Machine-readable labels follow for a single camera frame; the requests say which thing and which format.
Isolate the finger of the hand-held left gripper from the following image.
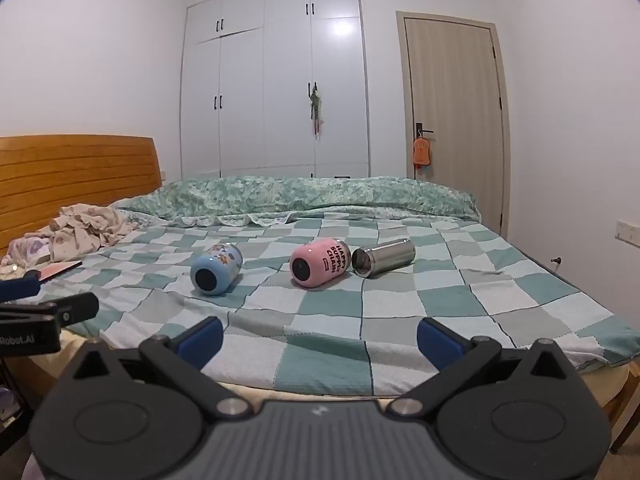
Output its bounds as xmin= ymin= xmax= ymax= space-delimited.
xmin=0 ymin=270 xmax=42 ymax=302
xmin=0 ymin=292 xmax=100 ymax=331

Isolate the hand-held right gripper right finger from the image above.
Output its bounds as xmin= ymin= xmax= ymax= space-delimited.
xmin=389 ymin=317 xmax=572 ymax=419

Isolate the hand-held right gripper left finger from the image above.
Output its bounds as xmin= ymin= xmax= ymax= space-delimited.
xmin=69 ymin=316 xmax=254 ymax=420

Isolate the blue cartoon print cup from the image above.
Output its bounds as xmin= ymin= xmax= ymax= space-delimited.
xmin=189 ymin=242 xmax=244 ymax=297

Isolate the stainless steel cup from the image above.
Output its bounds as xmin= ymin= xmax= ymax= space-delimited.
xmin=351 ymin=239 xmax=417 ymax=279

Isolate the pink cup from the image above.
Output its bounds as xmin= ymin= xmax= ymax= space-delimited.
xmin=289 ymin=239 xmax=352 ymax=289

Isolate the red booklet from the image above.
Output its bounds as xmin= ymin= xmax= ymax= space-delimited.
xmin=37 ymin=260 xmax=84 ymax=283

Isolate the pile of floral clothes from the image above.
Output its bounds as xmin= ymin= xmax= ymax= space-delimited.
xmin=0 ymin=203 xmax=136 ymax=269

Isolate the green checked blanket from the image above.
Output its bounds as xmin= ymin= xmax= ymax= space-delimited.
xmin=0 ymin=211 xmax=640 ymax=397

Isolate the wooden headboard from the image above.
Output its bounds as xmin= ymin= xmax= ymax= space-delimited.
xmin=0 ymin=134 xmax=162 ymax=259

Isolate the green floral quilt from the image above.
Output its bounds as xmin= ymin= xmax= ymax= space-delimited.
xmin=109 ymin=175 xmax=484 ymax=229

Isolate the orange hanging tag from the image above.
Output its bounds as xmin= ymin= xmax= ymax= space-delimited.
xmin=412 ymin=132 xmax=434 ymax=170

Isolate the beige door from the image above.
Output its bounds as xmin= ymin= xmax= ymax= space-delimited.
xmin=396 ymin=10 xmax=512 ymax=241

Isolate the green and pink hanging ornament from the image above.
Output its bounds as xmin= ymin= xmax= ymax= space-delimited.
xmin=308 ymin=85 xmax=325 ymax=137

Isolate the white wardrobe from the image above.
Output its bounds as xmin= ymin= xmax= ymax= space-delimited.
xmin=179 ymin=0 xmax=371 ymax=181

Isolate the wooden bed frame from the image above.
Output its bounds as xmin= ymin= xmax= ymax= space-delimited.
xmin=575 ymin=355 xmax=640 ymax=456

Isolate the white wall socket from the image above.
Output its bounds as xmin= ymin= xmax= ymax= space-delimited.
xmin=616 ymin=218 xmax=640 ymax=247

